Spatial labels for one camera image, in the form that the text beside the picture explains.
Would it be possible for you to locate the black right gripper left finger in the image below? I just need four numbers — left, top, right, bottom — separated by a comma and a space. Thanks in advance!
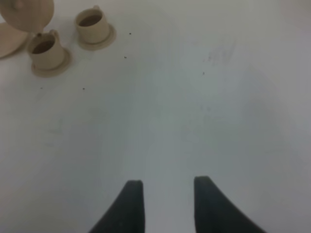
90, 180, 145, 233

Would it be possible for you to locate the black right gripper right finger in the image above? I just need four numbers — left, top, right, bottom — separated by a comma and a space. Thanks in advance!
194, 176, 264, 233

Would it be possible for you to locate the beige ceramic teapot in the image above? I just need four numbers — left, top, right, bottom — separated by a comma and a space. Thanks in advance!
0, 0, 54, 35

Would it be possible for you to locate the beige teapot saucer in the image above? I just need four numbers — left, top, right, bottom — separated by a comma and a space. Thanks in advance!
0, 22, 30, 59

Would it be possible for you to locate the near beige cup saucer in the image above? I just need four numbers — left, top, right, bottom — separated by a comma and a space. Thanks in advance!
31, 48, 72, 78

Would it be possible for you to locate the beige cup saucer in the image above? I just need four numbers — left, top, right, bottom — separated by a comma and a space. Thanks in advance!
78, 24, 117, 51
31, 48, 72, 78

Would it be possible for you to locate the far beige cup saucer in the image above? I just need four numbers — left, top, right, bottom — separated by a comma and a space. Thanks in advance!
78, 24, 117, 51

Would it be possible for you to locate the near beige teacup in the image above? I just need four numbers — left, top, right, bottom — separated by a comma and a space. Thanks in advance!
27, 30, 65, 70

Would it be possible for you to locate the beige teacup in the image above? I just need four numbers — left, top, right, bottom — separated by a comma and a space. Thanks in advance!
27, 30, 65, 70
74, 5, 110, 44

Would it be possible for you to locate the far beige teacup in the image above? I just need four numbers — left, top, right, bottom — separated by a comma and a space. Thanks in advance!
74, 5, 110, 44

